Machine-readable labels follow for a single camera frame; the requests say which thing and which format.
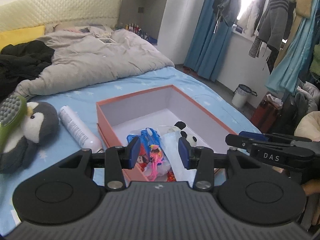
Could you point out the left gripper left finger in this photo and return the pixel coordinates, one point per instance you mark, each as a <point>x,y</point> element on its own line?
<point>132,152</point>

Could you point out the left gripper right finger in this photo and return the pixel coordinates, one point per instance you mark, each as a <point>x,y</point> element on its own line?
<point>186,153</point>

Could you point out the small panda plush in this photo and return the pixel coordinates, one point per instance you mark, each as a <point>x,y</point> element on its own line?
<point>181,126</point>

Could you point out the blue Vinda tissue pack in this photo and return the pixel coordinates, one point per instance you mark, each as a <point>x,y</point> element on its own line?
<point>147,137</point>

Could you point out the red foil snack packet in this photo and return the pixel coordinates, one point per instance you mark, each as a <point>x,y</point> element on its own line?
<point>171,176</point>

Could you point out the green massage stick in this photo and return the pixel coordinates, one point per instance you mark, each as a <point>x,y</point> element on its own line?
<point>13,110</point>

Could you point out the person's right hand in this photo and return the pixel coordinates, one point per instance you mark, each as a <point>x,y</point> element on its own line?
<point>311,187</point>

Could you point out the white spray can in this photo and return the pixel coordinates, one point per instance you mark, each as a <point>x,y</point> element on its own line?
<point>79,130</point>

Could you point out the red suitcase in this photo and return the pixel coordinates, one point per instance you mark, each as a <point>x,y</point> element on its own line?
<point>266,113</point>

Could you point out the pink open cardboard box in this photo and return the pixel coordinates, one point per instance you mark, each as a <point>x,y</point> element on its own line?
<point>159,108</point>

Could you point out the light blue star bedsheet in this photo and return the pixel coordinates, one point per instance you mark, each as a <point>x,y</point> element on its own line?
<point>83,102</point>

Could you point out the white waste bin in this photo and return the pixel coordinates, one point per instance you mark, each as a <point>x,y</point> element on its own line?
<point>241,94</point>

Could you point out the teal hanging garment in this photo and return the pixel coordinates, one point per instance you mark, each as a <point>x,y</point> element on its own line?
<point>291,60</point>

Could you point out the blue curtain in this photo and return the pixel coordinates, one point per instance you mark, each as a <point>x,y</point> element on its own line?
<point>209,45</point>

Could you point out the grey duvet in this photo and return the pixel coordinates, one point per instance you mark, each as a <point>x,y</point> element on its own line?
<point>83,59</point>

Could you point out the grey penguin plush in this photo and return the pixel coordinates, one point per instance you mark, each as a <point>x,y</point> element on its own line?
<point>38,128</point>

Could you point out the grey striped sweater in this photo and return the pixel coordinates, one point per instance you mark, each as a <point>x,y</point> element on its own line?
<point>275,26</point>

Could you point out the black clothing pile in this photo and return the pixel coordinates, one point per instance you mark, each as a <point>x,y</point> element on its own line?
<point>23,61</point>

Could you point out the white wardrobe cabinet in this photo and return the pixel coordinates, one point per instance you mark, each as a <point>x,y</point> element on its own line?
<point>169,23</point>

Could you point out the denim jacket hanging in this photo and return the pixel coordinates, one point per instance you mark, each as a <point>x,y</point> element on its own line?
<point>227,10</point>

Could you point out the yellow pillow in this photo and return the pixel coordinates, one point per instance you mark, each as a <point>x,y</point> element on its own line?
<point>18,36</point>

